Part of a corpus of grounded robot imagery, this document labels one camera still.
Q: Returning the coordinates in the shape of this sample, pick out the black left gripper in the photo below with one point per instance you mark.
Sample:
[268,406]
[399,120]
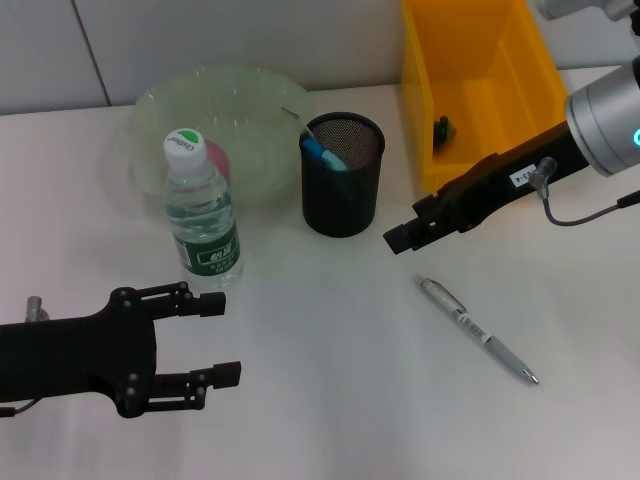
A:
[75,355]

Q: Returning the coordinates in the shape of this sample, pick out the transparent plastic ruler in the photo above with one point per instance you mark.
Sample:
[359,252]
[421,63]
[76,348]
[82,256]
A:
[307,134]

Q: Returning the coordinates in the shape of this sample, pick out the grey clear ballpoint pen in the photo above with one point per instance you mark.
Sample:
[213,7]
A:
[500,350]

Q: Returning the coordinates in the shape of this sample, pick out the black mesh pen holder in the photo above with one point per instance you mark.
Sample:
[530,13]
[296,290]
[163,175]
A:
[340,210]

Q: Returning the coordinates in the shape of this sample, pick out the green label water bottle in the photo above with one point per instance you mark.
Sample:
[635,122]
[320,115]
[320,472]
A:
[200,220]

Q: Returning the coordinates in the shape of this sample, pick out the yellow plastic bin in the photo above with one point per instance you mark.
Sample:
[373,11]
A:
[475,50]

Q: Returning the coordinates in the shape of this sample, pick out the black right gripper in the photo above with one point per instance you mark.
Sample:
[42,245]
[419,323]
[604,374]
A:
[500,185]

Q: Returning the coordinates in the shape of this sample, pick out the blue teal scissors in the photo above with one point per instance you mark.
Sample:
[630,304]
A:
[330,160]

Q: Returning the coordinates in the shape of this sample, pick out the green glass fruit bowl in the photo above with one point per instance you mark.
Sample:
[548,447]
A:
[250,115]

